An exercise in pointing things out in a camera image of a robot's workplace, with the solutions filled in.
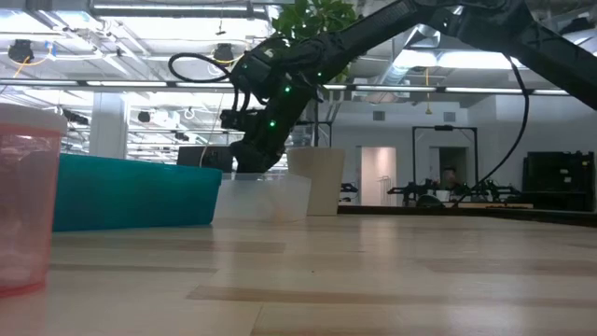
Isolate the blue-green plastic bin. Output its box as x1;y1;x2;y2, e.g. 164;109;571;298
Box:
51;153;224;233

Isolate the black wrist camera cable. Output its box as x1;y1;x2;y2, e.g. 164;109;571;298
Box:
167;51;235;86

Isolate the black tubular frame stand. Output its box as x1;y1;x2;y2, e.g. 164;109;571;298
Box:
411;124;479;188

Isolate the silver ventilation duct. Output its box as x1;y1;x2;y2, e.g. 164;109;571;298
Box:
366;22;450;105

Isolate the white building column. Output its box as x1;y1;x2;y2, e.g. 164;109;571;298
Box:
88;91;131;160

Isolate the black aluminium table frame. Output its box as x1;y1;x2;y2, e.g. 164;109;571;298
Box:
336;203;597;229

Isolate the black storage cabinet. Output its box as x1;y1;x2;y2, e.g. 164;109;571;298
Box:
521;149;597;213

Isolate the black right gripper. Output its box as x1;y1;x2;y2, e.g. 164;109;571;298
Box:
230;91;310;175

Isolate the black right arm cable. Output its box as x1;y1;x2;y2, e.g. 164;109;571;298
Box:
453;54;532;207

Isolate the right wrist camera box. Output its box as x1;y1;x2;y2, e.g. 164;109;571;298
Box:
219;107;260;133

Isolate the person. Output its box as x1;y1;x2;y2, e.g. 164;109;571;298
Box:
439;166;462;191

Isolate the black ceiling cable reel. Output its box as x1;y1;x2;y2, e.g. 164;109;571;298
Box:
7;39;36;65
213;42;236;67

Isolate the small white ball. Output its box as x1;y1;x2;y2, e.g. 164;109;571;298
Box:
0;103;69;299

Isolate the black background monitor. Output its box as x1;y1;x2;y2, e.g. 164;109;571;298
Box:
175;145;236;175

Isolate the green potted plant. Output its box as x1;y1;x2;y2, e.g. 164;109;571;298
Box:
271;0;361;149

